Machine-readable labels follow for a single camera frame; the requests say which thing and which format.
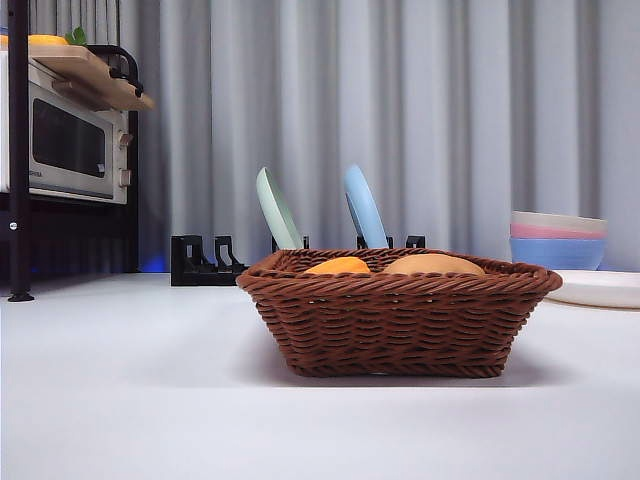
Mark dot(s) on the orange toy corn cob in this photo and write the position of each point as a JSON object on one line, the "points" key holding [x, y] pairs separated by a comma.
{"points": [[340, 266]]}

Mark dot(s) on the brown wicker basket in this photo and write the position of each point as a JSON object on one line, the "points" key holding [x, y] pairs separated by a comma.
{"points": [[400, 325]]}

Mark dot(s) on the tan toy potato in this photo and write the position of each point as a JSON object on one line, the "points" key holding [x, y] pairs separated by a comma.
{"points": [[435, 264]]}

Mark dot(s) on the pale green plate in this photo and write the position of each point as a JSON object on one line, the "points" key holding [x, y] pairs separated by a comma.
{"points": [[277, 215]]}

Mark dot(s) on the light blue plate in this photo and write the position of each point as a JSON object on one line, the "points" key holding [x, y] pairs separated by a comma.
{"points": [[365, 210]]}

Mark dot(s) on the black dish rack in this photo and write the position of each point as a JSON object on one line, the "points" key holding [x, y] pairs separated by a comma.
{"points": [[190, 262]]}

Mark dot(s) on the grey curtain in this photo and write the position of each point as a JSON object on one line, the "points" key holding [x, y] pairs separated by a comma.
{"points": [[450, 100]]}

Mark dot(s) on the pink bowl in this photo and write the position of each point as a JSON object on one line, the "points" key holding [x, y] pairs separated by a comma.
{"points": [[550, 233]]}

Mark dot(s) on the blue bowl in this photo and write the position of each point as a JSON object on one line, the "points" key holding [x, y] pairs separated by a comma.
{"points": [[555, 252]]}

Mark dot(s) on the cream bowl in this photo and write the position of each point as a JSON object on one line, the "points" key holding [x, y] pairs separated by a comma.
{"points": [[555, 220]]}

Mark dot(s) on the cream microwave oven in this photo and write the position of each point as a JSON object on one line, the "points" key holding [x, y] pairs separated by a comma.
{"points": [[65, 145]]}

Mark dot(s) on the cream white plate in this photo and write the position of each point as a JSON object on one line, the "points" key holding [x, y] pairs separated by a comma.
{"points": [[600, 290]]}

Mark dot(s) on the wooden cutting board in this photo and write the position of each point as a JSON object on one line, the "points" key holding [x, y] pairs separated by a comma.
{"points": [[85, 70]]}

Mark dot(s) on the green toy leaf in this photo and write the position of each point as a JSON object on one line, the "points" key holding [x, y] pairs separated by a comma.
{"points": [[76, 35]]}

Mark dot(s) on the yellow toy food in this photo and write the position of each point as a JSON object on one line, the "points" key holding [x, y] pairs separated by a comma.
{"points": [[40, 39]]}

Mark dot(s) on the black metal shelf frame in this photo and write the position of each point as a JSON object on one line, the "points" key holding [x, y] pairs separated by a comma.
{"points": [[16, 150]]}

